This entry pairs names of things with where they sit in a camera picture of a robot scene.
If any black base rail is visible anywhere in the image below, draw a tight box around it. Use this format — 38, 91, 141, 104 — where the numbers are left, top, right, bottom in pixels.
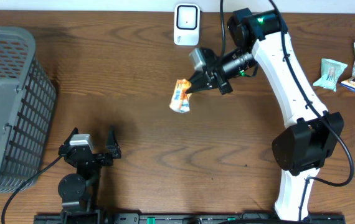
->
33, 212, 346, 224

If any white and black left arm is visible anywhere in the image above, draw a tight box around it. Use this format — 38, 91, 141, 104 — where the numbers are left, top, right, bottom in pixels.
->
58, 127, 121, 224

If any orange small carton box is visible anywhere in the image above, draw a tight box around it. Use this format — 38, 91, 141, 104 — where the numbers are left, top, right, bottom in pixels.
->
169, 79, 191, 113

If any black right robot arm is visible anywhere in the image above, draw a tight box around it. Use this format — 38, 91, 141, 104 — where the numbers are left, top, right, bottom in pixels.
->
188, 8, 344, 223

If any mint green wipes packet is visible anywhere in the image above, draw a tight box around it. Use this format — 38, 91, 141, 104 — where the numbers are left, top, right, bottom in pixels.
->
313, 58, 348, 92

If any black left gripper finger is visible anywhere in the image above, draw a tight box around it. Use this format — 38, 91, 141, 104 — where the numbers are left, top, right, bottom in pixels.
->
105, 126, 122, 159
59, 128, 78, 156

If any black left camera cable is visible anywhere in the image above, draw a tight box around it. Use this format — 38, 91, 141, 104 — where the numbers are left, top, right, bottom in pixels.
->
0, 154, 64, 224

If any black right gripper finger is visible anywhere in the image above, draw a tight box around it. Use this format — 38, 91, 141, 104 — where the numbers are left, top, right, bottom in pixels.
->
189, 71, 209, 86
185, 83, 217, 94

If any grey plastic mesh basket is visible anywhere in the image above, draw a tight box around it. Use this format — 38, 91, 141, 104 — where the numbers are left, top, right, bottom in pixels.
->
0, 26, 57, 194

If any white barcode scanner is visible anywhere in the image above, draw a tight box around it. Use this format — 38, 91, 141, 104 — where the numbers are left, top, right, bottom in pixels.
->
174, 3, 201, 46

